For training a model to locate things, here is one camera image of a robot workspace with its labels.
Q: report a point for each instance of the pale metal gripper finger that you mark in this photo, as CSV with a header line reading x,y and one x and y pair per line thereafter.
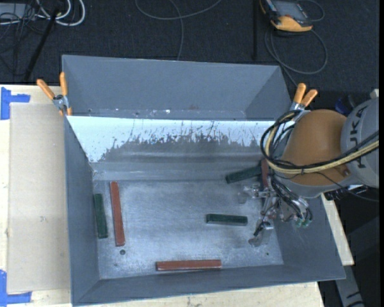
x,y
255,193
261,235

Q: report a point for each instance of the dark green flat block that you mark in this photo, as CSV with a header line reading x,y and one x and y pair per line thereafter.
x,y
243,175
226,219
100,216

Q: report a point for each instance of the grey metal bin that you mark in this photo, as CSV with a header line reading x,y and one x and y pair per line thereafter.
x,y
179,209

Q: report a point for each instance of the red-brown flat block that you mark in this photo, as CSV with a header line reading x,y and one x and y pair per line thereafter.
x,y
117,214
188,265

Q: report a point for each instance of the pale flat board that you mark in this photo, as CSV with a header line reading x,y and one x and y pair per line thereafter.
x,y
35,203

